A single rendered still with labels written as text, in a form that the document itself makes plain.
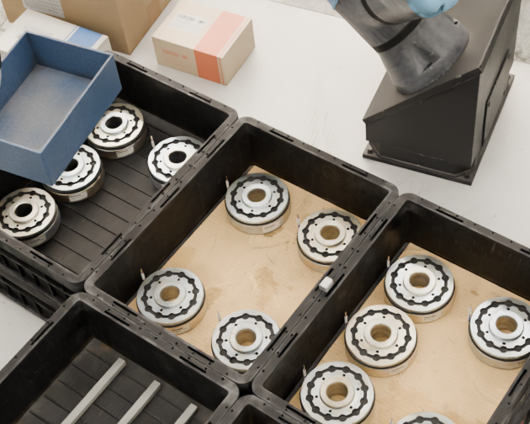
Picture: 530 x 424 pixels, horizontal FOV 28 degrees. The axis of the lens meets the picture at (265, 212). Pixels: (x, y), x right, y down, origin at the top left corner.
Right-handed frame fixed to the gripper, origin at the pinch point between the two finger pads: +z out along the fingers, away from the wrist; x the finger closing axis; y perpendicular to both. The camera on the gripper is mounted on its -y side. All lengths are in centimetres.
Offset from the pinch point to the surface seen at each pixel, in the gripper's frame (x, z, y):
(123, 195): 6.7, 30.7, -8.0
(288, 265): 38, 34, -6
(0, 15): -128, 98, -107
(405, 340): 60, 34, 1
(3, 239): 1.8, 19.8, 12.6
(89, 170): 1.0, 26.8, -8.4
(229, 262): 29.3, 33.3, -2.8
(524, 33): 24, 117, -157
